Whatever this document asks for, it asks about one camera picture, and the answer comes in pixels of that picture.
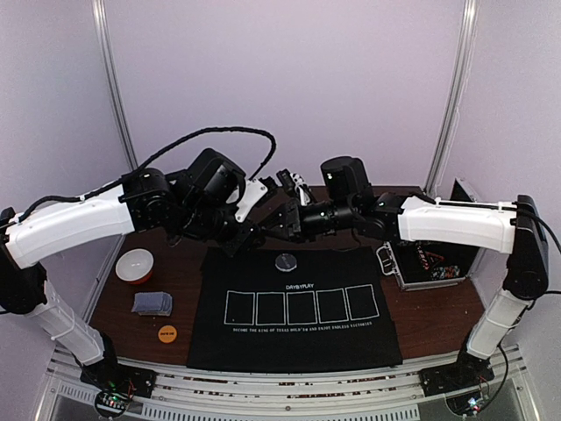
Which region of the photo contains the orange big blind button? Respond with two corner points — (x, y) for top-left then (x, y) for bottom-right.
(158, 325), (178, 344)

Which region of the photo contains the grey playing card deck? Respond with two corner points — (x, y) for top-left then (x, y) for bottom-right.
(131, 291), (173, 317)

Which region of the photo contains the black poker cloth mat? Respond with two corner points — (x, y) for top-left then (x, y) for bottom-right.
(187, 247), (403, 374)

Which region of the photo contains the right aluminium frame post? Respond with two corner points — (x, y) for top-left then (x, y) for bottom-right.
(424, 0), (479, 196)

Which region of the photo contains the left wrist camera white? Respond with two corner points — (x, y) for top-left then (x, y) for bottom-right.
(235, 180), (274, 224)

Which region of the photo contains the left aluminium frame post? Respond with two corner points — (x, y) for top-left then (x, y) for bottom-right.
(92, 0), (138, 170)

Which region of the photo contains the poker chip row lower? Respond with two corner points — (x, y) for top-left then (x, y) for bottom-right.
(430, 265), (461, 281)

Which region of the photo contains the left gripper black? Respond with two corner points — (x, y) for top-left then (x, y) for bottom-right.
(177, 199), (265, 258)

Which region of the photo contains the aluminium poker chip case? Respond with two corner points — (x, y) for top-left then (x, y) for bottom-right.
(375, 177), (487, 292)

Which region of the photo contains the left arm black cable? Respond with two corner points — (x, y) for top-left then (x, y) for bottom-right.
(12, 125), (278, 220)

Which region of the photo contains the clear round dealer button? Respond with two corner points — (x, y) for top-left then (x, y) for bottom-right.
(274, 253), (297, 273)

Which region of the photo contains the aluminium frame post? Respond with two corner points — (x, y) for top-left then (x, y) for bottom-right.
(92, 0), (138, 170)
(424, 0), (479, 196)

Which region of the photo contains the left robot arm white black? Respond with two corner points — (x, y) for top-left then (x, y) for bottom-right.
(1, 148), (272, 396)

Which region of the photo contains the white red bowl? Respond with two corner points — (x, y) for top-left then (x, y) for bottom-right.
(115, 248), (154, 285)

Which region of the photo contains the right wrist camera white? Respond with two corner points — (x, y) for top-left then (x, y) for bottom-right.
(276, 168), (317, 206)

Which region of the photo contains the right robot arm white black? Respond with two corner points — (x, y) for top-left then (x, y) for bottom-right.
(260, 156), (549, 396)

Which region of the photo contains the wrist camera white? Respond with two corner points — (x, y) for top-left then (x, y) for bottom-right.
(276, 168), (317, 206)
(235, 180), (274, 224)

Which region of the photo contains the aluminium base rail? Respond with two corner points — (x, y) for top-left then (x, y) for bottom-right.
(31, 346), (545, 420)

